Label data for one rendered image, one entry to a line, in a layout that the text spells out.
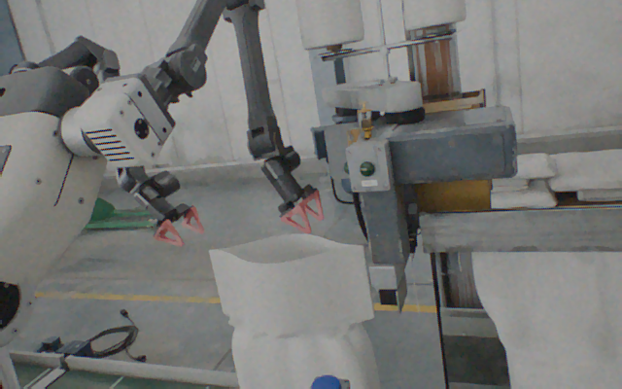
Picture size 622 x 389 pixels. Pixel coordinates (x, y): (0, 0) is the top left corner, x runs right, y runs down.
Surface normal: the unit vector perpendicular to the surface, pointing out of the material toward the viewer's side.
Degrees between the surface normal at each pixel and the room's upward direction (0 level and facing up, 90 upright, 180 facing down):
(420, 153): 90
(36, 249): 115
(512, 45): 91
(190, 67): 82
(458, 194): 90
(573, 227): 90
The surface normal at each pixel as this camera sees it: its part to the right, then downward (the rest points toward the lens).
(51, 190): 0.92, -0.07
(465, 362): -0.35, 0.28
